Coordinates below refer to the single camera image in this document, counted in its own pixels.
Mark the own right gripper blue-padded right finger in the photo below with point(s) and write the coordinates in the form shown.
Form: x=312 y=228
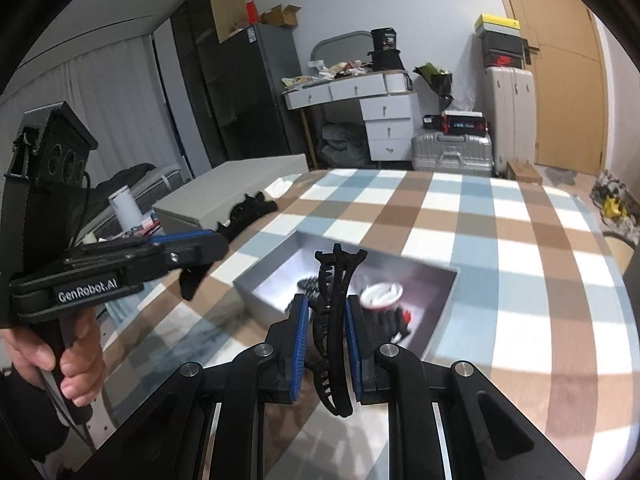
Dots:
x=384 y=373

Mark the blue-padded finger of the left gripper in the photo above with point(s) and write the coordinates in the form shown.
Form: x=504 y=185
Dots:
x=192 y=237

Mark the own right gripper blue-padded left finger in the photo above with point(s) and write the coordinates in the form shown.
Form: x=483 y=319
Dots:
x=270 y=372

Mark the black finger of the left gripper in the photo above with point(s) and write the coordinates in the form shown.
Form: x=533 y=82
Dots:
x=187 y=255

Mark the black hair claw clip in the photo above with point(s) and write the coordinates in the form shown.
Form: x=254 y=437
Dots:
x=328 y=323

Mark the large white red-rimmed badge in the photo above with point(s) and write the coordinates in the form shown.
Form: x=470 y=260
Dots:
x=381 y=296

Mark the person's left hand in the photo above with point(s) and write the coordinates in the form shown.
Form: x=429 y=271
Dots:
x=82 y=365

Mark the grey bed footboard left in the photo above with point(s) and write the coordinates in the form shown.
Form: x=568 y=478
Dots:
x=207 y=200

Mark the white bottle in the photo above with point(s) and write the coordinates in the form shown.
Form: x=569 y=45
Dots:
x=126 y=209

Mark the black refrigerator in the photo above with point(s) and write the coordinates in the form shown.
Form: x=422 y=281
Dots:
x=235 y=90

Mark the white curtain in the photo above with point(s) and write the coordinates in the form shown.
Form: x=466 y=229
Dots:
x=115 y=91

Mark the silver flat suitcase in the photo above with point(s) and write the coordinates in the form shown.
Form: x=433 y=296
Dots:
x=465 y=154

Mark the cardboard boxes on fridge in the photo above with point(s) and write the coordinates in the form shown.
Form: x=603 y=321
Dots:
x=232 y=16

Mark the white drawer desk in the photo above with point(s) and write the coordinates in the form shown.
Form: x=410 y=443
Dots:
x=389 y=108

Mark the black red box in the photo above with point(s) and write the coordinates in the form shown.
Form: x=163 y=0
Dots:
x=456 y=123

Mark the black hat box stack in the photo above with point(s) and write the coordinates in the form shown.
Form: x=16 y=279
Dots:
x=385 y=54

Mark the black flower bouquet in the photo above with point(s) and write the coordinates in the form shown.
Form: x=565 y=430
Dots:
x=439 y=80

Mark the beige upright suitcase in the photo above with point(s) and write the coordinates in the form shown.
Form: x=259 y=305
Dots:
x=511 y=113

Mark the yellow-lid shoebox stack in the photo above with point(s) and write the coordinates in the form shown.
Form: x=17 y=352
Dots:
x=500 y=37

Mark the wooden door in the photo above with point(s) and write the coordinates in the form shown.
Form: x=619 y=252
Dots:
x=566 y=61

